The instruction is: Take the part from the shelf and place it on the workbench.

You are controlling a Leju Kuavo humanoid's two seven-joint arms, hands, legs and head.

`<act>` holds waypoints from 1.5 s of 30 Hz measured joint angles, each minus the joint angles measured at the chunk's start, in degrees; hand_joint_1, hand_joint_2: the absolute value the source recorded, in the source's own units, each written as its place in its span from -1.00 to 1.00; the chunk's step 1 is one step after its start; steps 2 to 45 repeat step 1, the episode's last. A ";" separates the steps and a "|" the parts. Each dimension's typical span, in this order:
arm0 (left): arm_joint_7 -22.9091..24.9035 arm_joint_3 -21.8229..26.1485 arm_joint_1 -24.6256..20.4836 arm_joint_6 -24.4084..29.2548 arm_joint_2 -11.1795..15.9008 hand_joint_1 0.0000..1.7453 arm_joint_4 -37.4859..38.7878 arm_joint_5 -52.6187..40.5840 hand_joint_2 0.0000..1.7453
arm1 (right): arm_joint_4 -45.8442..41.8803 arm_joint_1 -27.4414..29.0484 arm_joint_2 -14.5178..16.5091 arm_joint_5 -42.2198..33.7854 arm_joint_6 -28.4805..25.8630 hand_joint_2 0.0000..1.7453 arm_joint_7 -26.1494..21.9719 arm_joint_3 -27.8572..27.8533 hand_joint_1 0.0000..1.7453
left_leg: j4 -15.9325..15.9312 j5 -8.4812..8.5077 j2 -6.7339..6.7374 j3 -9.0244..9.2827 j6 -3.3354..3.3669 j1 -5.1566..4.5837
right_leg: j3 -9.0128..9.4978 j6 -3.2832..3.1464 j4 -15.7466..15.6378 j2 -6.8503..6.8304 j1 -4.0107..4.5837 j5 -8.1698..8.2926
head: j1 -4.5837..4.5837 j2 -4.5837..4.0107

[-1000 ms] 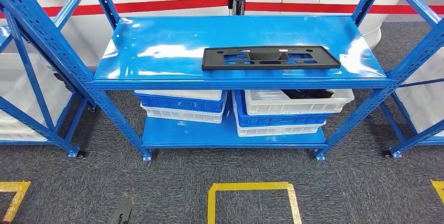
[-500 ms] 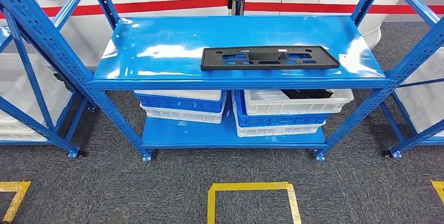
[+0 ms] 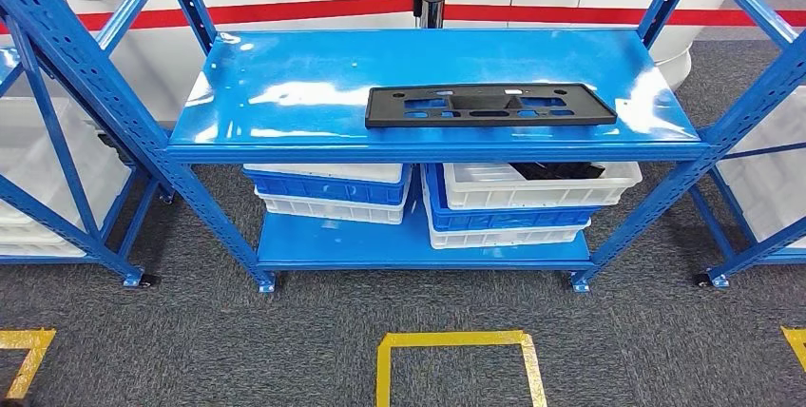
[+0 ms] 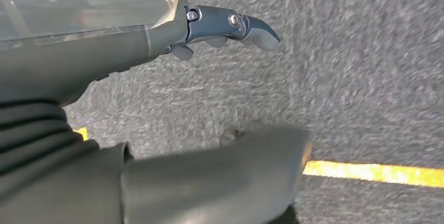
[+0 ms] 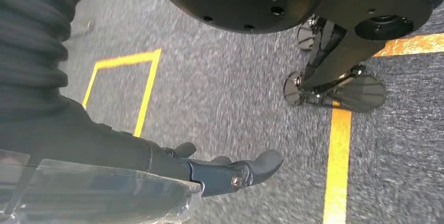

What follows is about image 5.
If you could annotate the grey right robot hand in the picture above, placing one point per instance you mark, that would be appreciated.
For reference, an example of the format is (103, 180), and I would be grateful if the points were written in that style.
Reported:
(86, 146)

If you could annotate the yellow floor tape square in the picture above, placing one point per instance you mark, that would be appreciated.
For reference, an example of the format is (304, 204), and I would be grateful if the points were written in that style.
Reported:
(338, 163)
(147, 94)

